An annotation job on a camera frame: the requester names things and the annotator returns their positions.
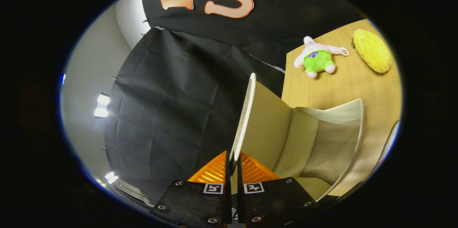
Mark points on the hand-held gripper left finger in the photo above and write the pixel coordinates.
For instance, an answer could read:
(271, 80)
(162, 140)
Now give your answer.
(228, 203)

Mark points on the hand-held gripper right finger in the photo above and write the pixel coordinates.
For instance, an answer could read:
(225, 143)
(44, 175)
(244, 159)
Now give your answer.
(240, 203)

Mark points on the beige fabric storage box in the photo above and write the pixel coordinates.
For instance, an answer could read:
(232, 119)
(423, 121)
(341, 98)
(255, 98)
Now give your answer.
(268, 124)

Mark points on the ceiling light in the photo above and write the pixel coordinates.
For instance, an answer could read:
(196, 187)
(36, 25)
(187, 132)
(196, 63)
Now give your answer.
(102, 105)
(111, 177)

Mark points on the pink and green plush toy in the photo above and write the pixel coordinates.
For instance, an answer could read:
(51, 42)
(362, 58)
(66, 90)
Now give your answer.
(316, 61)

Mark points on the row of small cloth clips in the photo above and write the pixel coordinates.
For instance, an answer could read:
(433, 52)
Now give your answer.
(114, 78)

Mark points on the yellow round plush toy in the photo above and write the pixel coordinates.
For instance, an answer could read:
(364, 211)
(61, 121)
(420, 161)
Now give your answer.
(372, 51)

